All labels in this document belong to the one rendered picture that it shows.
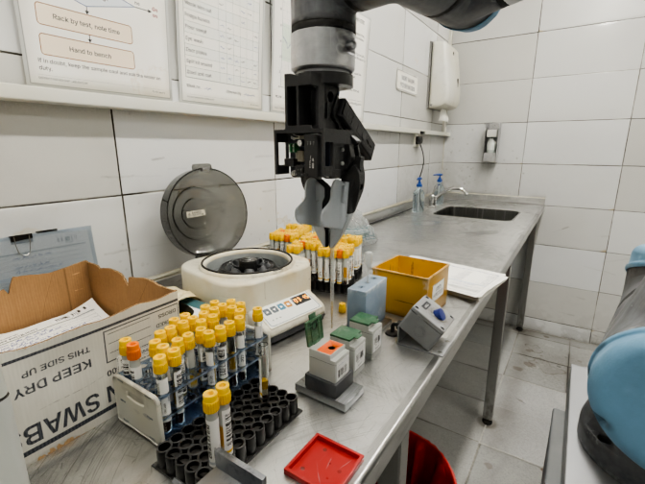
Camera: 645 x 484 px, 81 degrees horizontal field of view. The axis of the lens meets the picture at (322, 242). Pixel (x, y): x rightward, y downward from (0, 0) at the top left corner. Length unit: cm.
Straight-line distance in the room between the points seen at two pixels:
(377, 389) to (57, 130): 75
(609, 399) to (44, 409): 57
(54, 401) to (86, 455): 8
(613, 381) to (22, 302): 82
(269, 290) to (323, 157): 40
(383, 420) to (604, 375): 33
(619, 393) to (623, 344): 3
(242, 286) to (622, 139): 247
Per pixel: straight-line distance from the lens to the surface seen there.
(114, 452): 59
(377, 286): 77
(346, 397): 59
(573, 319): 304
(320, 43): 46
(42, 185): 89
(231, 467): 45
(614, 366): 32
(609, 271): 294
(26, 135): 89
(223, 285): 74
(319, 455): 53
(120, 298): 79
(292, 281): 80
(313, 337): 59
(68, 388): 59
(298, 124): 45
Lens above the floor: 124
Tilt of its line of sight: 14 degrees down
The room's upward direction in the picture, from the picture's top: straight up
